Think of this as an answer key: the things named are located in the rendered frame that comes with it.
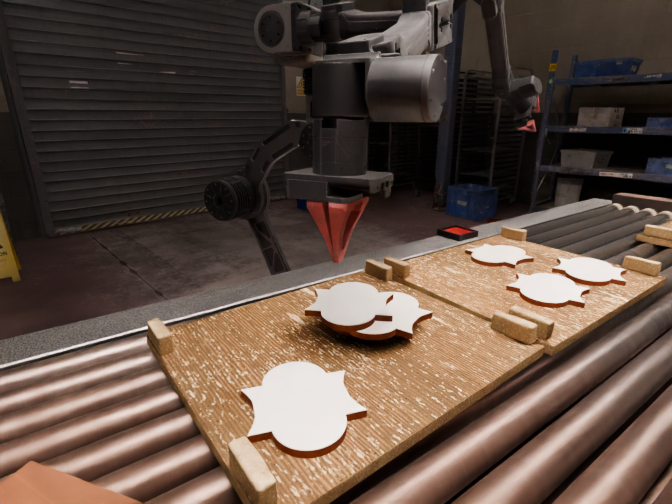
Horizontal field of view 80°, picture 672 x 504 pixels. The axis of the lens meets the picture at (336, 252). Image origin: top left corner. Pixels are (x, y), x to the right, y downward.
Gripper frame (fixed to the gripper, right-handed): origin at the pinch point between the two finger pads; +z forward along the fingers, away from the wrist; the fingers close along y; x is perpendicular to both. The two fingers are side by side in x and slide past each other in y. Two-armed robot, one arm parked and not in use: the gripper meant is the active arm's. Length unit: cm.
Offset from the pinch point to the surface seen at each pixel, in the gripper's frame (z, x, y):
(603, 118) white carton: -23, -504, -90
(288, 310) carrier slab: 13.7, -9.1, 12.3
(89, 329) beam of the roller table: 16.3, 5.3, 38.7
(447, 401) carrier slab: 13.7, 2.0, -13.9
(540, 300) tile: 12.0, -26.9, -23.1
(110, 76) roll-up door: -56, -281, 393
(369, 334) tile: 10.8, -2.9, -3.2
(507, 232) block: 11, -65, -16
